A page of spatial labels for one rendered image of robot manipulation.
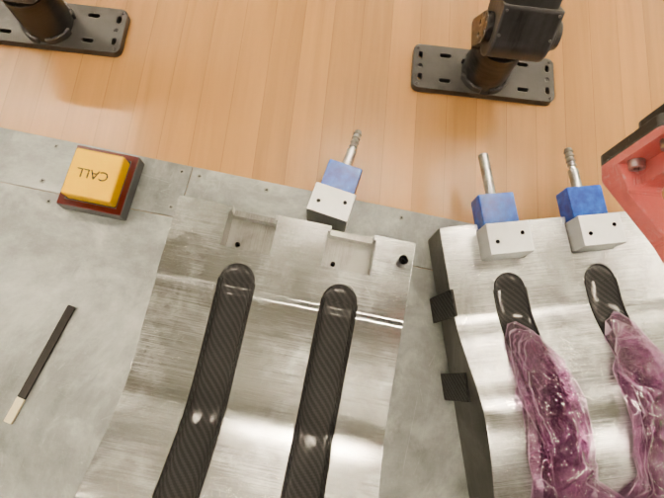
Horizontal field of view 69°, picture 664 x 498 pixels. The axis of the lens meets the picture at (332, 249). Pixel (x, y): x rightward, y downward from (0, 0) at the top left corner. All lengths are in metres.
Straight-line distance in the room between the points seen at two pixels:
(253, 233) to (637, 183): 0.39
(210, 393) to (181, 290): 0.11
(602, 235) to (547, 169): 0.14
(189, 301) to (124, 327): 0.13
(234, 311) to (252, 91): 0.32
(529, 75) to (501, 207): 0.24
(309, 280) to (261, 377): 0.11
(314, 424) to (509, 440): 0.19
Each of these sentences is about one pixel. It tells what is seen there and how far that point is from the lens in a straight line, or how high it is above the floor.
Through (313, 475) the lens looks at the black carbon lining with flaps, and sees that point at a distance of 0.50.
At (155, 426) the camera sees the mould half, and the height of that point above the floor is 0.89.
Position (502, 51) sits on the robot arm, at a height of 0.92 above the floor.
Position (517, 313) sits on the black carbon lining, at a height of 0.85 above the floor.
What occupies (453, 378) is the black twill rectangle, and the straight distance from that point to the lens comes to 0.57.
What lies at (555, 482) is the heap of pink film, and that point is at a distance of 0.54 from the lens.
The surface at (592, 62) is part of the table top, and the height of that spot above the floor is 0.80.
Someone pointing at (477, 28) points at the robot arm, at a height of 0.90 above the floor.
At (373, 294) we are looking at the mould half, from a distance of 0.51.
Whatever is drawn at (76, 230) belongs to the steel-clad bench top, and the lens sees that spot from 0.67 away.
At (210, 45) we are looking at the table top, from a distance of 0.75.
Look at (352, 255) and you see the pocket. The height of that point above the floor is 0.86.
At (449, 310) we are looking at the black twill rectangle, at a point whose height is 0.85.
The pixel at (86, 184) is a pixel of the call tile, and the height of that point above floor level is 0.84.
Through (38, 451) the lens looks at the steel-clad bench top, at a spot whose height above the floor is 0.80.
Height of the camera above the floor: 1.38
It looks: 75 degrees down
